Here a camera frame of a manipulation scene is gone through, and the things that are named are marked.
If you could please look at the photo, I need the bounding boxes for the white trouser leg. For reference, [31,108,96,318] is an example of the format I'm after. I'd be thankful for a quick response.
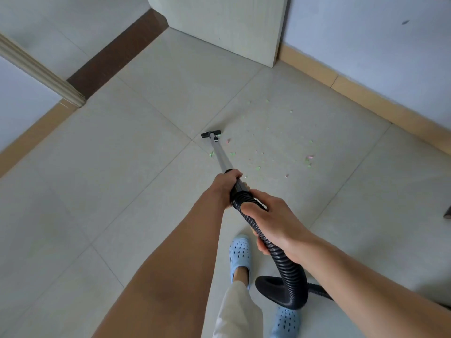
[213,281,264,338]

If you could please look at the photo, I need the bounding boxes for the scattered coloured paper scraps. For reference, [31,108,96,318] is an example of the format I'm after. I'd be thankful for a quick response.
[208,98,316,178]

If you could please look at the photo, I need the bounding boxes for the person's left hand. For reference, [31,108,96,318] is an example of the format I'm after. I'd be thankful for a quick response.
[209,169,244,210]

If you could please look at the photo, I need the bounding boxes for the tan baseboard strip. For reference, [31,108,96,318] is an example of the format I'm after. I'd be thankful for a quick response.
[278,43,451,156]
[0,98,79,178]

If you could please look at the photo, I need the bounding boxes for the person's right hand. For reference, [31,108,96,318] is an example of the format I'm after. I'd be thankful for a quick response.
[241,189,315,265]

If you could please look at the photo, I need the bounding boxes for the light blue clog shoe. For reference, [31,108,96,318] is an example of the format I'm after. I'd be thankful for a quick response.
[229,234,253,291]
[271,306,302,338]

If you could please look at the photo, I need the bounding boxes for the light wooden door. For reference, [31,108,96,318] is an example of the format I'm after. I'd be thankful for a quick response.
[146,0,289,68]

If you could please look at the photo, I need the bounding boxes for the person's right forearm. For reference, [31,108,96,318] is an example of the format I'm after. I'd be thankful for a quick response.
[298,233,451,338]

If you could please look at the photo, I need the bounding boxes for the cream moulded door frame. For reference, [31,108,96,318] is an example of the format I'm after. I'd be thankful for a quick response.
[0,31,87,108]

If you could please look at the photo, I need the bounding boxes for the dark brown door threshold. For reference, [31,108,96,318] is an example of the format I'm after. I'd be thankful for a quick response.
[66,8,170,100]

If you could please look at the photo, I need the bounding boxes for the silver vacuum wand with nozzle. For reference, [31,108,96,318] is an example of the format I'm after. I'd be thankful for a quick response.
[201,130,251,196]

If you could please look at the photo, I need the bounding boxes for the person's left forearm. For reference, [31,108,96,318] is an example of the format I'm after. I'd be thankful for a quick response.
[92,192,231,338]

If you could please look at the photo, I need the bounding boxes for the black corrugated vacuum hose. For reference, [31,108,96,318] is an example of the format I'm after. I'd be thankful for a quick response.
[230,189,333,311]

